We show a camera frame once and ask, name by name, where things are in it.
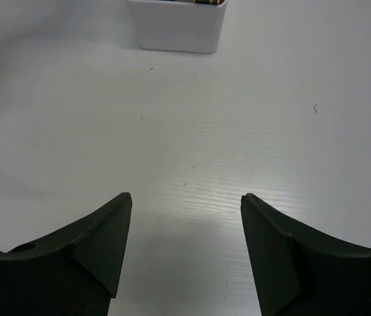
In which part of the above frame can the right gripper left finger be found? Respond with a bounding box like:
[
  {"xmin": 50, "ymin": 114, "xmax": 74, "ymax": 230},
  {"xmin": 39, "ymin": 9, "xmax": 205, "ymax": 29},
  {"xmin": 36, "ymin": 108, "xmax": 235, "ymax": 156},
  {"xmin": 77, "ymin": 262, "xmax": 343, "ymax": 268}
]
[{"xmin": 0, "ymin": 192, "xmax": 132, "ymax": 315}]

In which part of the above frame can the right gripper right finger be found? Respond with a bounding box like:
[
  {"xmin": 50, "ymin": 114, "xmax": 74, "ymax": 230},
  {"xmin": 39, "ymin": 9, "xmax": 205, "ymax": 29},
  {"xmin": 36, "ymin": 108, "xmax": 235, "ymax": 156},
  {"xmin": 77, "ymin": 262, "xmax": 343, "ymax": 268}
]
[{"xmin": 241, "ymin": 194, "xmax": 371, "ymax": 315}]

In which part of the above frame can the black gold eyeshadow palette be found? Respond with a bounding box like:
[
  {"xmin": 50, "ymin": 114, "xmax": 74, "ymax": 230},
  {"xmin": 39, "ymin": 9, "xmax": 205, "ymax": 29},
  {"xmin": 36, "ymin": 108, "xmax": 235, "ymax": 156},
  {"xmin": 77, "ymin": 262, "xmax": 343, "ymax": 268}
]
[{"xmin": 184, "ymin": 0, "xmax": 224, "ymax": 6}]

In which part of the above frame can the white organizer box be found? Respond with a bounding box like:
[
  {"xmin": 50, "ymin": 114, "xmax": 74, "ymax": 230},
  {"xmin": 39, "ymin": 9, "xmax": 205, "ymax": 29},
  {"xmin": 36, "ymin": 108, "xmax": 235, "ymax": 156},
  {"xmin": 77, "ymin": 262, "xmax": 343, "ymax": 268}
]
[{"xmin": 126, "ymin": 1, "xmax": 228, "ymax": 54}]

